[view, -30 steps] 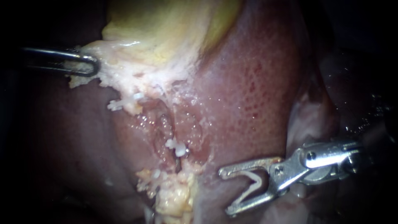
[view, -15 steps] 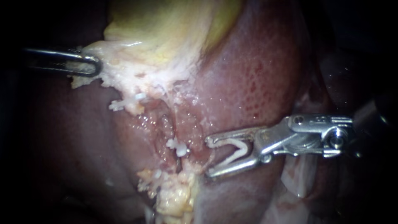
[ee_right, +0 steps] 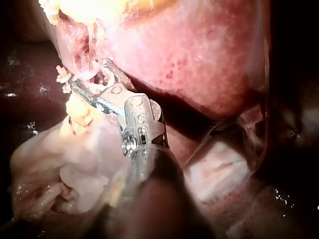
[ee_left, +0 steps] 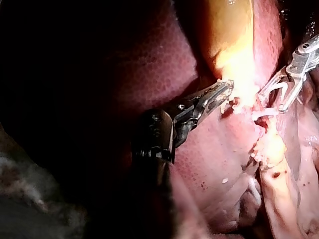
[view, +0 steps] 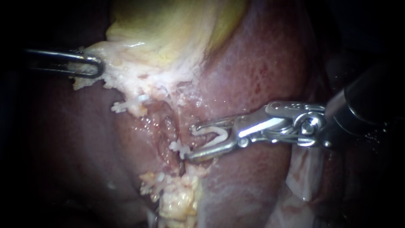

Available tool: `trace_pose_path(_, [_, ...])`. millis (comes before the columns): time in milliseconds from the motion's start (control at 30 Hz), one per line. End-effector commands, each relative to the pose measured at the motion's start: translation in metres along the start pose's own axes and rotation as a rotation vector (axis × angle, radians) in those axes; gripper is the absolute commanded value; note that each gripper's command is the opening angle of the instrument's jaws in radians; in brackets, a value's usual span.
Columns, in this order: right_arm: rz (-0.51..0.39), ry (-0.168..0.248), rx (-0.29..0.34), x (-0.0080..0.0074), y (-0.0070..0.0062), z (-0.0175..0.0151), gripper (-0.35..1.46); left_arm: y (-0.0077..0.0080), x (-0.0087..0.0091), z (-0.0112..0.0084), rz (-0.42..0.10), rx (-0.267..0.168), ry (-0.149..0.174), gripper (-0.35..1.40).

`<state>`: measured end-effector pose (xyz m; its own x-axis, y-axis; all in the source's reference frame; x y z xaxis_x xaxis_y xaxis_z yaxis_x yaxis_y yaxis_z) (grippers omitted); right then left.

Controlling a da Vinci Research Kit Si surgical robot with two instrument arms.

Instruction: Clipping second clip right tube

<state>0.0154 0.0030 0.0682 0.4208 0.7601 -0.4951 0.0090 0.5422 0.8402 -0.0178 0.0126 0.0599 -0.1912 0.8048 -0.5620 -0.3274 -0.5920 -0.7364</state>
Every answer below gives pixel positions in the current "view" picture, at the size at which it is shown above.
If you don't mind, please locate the left arm instrument jaw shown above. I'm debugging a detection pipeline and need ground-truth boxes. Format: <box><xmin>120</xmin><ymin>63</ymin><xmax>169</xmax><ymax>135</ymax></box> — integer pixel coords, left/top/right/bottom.
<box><xmin>26</xmin><ymin>48</ymin><xmax>105</xmax><ymax>79</ymax></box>

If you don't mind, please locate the right arm instrument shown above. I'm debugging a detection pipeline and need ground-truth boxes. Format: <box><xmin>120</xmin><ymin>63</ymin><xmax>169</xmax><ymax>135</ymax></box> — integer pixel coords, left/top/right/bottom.
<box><xmin>233</xmin><ymin>100</ymin><xmax>335</xmax><ymax>150</ymax></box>

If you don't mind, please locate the right arm instrument jaw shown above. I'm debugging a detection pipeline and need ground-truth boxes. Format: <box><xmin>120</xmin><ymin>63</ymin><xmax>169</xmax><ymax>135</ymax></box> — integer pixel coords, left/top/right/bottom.
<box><xmin>183</xmin><ymin>137</ymin><xmax>246</xmax><ymax>163</ymax></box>
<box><xmin>189</xmin><ymin>114</ymin><xmax>242</xmax><ymax>132</ymax></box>

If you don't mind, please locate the white clip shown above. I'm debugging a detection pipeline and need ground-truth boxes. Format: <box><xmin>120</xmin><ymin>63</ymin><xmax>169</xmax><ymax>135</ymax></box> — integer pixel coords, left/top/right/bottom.
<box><xmin>191</xmin><ymin>125</ymin><xmax>229</xmax><ymax>148</ymax></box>
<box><xmin>168</xmin><ymin>140</ymin><xmax>191</xmax><ymax>160</ymax></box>
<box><xmin>110</xmin><ymin>94</ymin><xmax>151</xmax><ymax>114</ymax></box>

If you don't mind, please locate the gallbladder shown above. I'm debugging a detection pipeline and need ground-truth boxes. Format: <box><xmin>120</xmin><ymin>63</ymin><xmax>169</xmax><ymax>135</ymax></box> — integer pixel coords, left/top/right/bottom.
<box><xmin>72</xmin><ymin>0</ymin><xmax>248</xmax><ymax>105</ymax></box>

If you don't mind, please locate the thin tube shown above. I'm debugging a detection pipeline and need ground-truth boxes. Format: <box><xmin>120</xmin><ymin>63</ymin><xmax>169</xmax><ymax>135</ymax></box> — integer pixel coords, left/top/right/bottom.
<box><xmin>158</xmin><ymin>104</ymin><xmax>186</xmax><ymax>169</ymax></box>

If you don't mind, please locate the dark red liver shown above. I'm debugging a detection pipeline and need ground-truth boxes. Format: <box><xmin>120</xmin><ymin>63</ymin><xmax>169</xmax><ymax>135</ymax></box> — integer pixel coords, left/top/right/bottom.
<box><xmin>28</xmin><ymin>0</ymin><xmax>336</xmax><ymax>228</ymax></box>

